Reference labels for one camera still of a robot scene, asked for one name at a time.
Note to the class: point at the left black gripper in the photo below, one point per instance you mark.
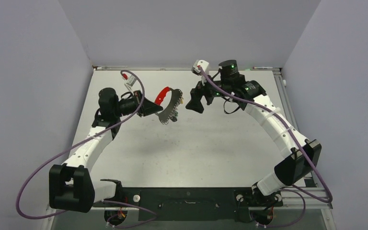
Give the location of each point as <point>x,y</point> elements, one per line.
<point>148,108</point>

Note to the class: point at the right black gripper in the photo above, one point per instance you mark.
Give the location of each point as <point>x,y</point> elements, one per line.
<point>196,94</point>

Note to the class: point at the red-handled metal key holder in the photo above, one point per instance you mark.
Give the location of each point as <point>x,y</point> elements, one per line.
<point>176,99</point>

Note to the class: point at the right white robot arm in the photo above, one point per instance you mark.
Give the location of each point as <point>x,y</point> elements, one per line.
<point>299,153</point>

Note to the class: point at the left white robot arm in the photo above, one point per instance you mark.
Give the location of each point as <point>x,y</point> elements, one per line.
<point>70,185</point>

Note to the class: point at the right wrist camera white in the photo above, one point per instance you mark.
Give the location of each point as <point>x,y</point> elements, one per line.
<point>199,67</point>

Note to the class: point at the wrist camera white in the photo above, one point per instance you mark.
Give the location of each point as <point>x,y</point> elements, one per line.
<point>130,80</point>
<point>199,67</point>

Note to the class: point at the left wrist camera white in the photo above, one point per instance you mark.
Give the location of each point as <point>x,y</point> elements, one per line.
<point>130,80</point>

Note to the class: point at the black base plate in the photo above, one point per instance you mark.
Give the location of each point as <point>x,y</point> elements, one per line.
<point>196,203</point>

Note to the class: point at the aluminium frame rail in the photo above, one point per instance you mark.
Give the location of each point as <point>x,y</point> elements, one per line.
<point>311,178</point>

